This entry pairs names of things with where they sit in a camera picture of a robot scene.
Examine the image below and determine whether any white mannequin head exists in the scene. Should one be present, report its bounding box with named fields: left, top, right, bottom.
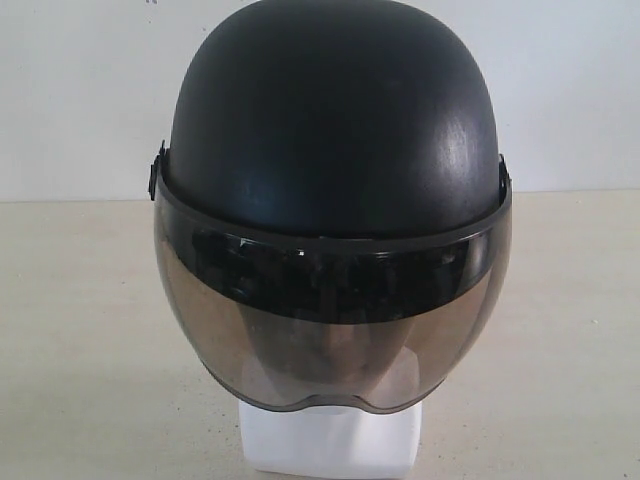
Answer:
left=238, top=344, right=424, bottom=444

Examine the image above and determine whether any black helmet with tinted visor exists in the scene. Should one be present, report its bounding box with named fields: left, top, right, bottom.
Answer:
left=149, top=1, right=512, bottom=414

